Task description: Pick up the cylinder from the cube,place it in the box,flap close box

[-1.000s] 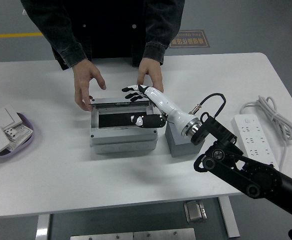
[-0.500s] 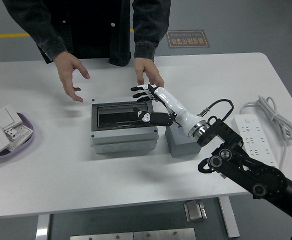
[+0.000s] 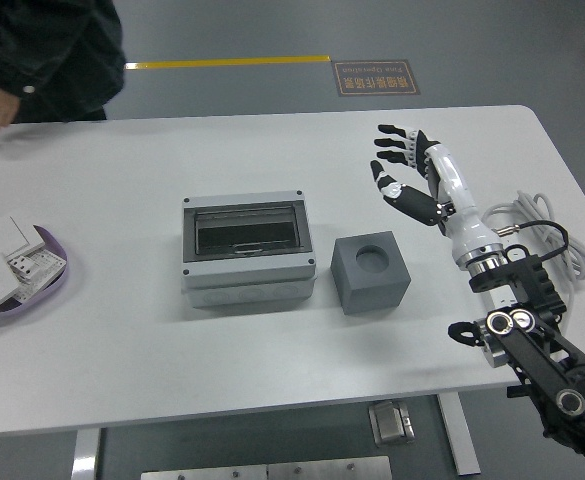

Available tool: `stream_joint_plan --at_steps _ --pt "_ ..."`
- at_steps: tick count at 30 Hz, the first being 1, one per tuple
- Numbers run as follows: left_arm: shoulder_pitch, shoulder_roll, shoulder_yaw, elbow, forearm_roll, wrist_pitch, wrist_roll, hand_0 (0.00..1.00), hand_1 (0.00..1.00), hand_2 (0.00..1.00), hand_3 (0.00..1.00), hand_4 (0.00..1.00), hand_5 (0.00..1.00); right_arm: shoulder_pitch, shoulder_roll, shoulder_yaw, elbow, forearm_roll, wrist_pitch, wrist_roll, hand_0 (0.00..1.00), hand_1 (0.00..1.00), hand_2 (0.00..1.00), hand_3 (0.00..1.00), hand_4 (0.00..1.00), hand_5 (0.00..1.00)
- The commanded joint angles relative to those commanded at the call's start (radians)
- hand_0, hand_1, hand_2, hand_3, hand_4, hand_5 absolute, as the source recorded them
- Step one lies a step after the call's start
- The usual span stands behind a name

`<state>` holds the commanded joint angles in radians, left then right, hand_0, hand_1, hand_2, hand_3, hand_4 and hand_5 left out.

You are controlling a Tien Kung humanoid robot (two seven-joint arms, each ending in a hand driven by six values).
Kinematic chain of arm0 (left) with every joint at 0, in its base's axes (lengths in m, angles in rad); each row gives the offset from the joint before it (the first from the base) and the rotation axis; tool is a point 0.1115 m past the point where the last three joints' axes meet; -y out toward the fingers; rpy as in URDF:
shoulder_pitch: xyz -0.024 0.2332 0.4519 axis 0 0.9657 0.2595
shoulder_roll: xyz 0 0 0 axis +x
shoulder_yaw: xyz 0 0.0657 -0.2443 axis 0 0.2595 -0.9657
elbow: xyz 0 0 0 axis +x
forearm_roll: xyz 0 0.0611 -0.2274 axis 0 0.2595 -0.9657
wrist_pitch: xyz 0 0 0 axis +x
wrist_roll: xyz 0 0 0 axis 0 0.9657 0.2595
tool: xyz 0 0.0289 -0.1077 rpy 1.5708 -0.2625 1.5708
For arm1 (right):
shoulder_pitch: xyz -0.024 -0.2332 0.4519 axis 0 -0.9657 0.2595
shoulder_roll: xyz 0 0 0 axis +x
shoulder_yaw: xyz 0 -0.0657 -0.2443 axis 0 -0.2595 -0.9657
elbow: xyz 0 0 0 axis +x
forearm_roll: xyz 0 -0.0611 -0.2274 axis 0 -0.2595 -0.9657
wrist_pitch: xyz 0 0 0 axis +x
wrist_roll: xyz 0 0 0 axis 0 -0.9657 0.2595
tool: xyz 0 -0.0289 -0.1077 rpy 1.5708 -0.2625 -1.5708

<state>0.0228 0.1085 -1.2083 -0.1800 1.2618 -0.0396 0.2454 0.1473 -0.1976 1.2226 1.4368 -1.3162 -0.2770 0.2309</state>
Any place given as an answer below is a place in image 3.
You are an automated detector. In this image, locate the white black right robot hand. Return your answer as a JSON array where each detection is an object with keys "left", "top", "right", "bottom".
[{"left": 369, "top": 123, "right": 505, "bottom": 269}]

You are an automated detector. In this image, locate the grey electrical enclosure box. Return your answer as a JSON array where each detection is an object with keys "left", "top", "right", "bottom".
[{"left": 180, "top": 188, "right": 318, "bottom": 309}]

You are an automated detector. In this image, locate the dark grey holed cube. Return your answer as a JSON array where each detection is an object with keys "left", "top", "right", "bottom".
[{"left": 329, "top": 229, "right": 413, "bottom": 317}]

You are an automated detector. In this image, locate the metal floor socket box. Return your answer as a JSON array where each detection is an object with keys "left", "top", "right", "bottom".
[{"left": 367, "top": 399, "right": 417, "bottom": 447}]

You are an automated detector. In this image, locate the person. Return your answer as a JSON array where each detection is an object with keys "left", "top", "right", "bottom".
[{"left": 0, "top": 0, "right": 128, "bottom": 124}]

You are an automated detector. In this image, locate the white power strip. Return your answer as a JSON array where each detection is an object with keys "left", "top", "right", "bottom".
[{"left": 482, "top": 285, "right": 522, "bottom": 315}]

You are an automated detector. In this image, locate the brown floor sign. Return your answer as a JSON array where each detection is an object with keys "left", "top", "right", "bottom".
[{"left": 332, "top": 59, "right": 422, "bottom": 98}]

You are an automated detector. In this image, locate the white perforated plastic part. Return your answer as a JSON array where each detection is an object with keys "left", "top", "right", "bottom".
[{"left": 5, "top": 248, "right": 68, "bottom": 302}]

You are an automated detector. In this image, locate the purple tray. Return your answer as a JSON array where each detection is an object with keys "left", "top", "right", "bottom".
[{"left": 0, "top": 224, "right": 70, "bottom": 328}]

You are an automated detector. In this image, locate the yellow floor tape line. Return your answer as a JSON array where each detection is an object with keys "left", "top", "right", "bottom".
[{"left": 123, "top": 53, "right": 332, "bottom": 72}]

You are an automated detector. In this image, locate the white table leg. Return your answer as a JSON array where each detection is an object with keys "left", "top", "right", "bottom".
[
  {"left": 436, "top": 393, "right": 483, "bottom": 477},
  {"left": 70, "top": 428, "right": 103, "bottom": 480}
]

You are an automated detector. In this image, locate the white switch panel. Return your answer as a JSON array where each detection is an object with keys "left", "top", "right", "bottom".
[{"left": 0, "top": 214, "right": 46, "bottom": 261}]

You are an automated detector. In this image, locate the white coiled power cord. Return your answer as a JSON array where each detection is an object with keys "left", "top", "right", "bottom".
[{"left": 480, "top": 189, "right": 585, "bottom": 332}]

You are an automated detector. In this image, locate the steel base plate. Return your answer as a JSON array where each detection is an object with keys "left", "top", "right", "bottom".
[{"left": 140, "top": 455, "right": 394, "bottom": 480}]

